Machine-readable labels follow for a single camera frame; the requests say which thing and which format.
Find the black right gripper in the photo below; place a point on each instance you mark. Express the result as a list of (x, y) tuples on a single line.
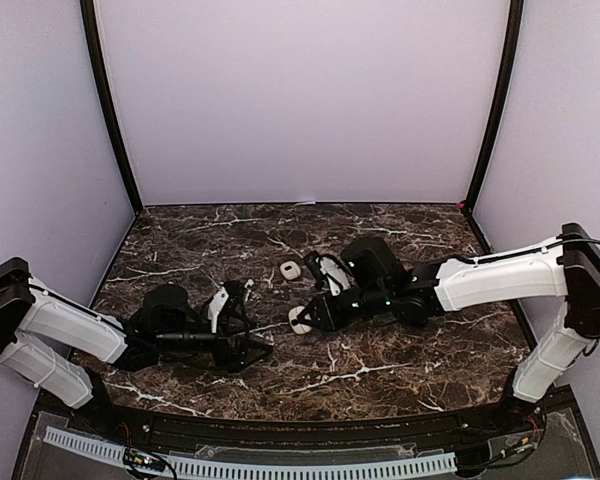
[(329, 319)]

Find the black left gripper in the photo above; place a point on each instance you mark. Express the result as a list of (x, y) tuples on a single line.
[(233, 359)]

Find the white earbud charging case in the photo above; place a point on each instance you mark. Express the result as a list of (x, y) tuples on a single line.
[(297, 327)]

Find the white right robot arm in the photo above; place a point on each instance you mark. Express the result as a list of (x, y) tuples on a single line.
[(368, 279)]

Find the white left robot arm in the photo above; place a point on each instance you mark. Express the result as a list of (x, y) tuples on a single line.
[(165, 326)]

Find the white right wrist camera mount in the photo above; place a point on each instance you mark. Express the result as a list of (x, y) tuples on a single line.
[(334, 273)]

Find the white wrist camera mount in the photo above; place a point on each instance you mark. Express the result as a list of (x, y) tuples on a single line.
[(334, 273), (215, 307)]

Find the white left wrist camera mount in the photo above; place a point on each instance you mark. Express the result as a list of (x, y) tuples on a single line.
[(215, 307)]

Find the white slotted cable duct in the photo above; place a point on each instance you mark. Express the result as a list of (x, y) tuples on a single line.
[(219, 462)]

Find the black front table rail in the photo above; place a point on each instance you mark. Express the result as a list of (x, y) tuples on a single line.
[(165, 432)]

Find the right black frame post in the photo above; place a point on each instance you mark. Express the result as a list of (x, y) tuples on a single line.
[(505, 70)]

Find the black frame post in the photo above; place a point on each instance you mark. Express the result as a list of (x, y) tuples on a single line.
[(99, 72), (505, 70)]

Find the left black frame post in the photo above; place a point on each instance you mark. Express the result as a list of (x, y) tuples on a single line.
[(99, 72)]

